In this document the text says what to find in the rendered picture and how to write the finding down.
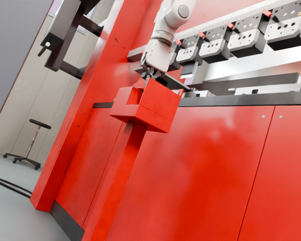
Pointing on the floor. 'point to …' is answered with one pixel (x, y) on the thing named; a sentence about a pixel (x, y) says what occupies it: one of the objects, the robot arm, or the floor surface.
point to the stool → (30, 145)
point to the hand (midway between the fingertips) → (149, 82)
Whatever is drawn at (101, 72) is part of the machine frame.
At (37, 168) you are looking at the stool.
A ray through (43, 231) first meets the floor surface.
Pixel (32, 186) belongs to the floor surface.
